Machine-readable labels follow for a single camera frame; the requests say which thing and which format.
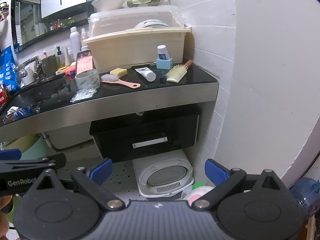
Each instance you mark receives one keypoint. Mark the wall mirror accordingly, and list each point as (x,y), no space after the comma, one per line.
(45,15)

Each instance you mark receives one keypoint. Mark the small black square item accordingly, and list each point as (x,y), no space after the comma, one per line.
(162,80)

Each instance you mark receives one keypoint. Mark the clear tape roll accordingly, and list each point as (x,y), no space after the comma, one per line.
(87,80)

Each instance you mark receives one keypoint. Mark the clear plastic bag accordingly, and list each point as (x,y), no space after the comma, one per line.
(83,95)

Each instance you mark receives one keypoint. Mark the blue and white crumpled wrapper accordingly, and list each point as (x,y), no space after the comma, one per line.
(20,112)

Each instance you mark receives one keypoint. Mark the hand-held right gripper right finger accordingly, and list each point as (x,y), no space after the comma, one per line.
(215,172)

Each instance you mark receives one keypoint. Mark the green plastic basin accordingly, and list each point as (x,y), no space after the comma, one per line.
(33,147)

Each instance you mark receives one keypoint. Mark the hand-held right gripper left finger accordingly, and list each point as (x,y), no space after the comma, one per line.
(100,172)

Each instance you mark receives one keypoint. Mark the blue water jug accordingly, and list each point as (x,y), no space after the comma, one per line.
(306,195)

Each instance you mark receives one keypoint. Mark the yellow sponge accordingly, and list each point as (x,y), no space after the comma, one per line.
(119,72)

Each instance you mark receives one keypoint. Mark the pink brush with white fluff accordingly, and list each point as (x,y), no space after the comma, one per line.
(117,81)

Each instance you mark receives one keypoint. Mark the chrome faucet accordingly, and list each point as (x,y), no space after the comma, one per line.
(32,66)

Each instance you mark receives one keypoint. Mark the blue printed packet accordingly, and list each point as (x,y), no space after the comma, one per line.
(7,70)

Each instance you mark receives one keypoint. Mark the person's left hand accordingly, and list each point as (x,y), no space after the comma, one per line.
(4,203)

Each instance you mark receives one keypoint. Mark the pump bottle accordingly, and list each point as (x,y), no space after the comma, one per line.
(60,57)

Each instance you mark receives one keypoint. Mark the white cup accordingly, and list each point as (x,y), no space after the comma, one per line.
(27,76)

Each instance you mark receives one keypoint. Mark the tall white bottle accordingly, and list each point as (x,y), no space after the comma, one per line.
(75,42)

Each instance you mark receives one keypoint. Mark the pink and white soft item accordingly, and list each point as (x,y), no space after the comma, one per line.
(200,193)

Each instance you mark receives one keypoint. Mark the dark toothbrush cup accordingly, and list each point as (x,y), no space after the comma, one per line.
(49,65)

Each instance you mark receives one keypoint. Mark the white bowl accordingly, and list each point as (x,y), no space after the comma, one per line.
(108,3)

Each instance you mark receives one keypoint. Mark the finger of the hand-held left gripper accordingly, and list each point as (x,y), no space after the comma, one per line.
(10,154)
(53,160)

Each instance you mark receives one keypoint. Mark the stack of plates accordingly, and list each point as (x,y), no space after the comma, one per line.
(151,24)

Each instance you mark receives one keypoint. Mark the cream dish rack with clear lid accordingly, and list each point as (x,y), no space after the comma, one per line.
(135,47)

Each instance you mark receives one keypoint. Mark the light blue holder box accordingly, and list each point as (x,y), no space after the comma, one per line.
(163,63)

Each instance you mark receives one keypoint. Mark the white cream tube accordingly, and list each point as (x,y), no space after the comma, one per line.
(146,72)

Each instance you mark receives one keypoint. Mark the small white bottle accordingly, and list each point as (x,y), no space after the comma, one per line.
(69,58)

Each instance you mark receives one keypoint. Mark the smartphone with pink screen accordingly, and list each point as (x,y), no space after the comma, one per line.
(84,62)

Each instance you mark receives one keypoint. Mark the red packet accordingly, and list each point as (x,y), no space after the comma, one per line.
(3,95)

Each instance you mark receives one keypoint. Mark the small spray bottle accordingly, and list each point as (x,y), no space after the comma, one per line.
(83,36)

